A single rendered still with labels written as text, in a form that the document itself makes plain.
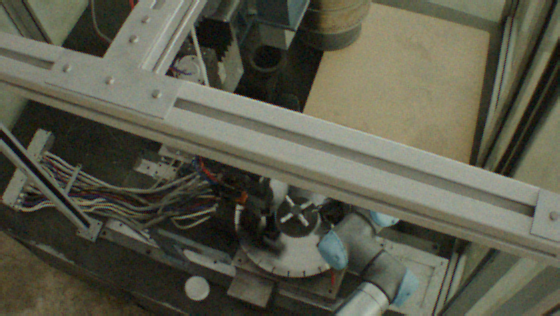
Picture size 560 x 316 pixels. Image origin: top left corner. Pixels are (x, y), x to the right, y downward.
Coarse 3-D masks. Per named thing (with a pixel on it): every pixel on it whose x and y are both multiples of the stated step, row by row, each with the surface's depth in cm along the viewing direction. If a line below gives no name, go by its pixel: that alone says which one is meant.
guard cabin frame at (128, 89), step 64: (0, 0) 185; (192, 0) 59; (512, 0) 200; (0, 64) 56; (64, 64) 54; (128, 64) 53; (128, 128) 55; (192, 128) 50; (256, 128) 51; (320, 128) 49; (320, 192) 51; (384, 192) 47; (448, 192) 46; (512, 192) 46
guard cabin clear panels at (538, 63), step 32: (32, 0) 203; (64, 0) 222; (448, 0) 219; (480, 0) 212; (64, 32) 230; (512, 32) 195; (544, 32) 118; (512, 64) 171; (544, 64) 109; (0, 96) 203; (512, 128) 135; (544, 128) 93; (544, 160) 86; (480, 256) 125; (512, 288) 81
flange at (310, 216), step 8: (296, 200) 164; (304, 200) 164; (280, 208) 164; (288, 208) 163; (280, 216) 163; (304, 216) 161; (312, 216) 162; (280, 224) 162; (288, 224) 161; (296, 224) 161; (312, 224) 161; (288, 232) 161; (296, 232) 160; (304, 232) 160
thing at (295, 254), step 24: (288, 192) 167; (312, 192) 166; (240, 216) 165; (264, 216) 164; (240, 240) 162; (264, 240) 161; (288, 240) 161; (312, 240) 160; (264, 264) 158; (288, 264) 158; (312, 264) 157
